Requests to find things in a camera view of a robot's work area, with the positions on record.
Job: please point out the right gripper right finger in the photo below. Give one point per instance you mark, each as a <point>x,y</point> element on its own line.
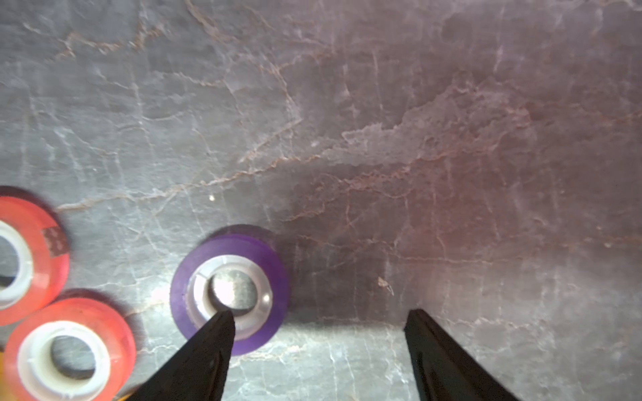
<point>442,367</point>

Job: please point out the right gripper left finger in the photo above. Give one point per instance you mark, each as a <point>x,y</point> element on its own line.
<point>198,370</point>

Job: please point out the purple tape roll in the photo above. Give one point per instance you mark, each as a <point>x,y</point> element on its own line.
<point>195,296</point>

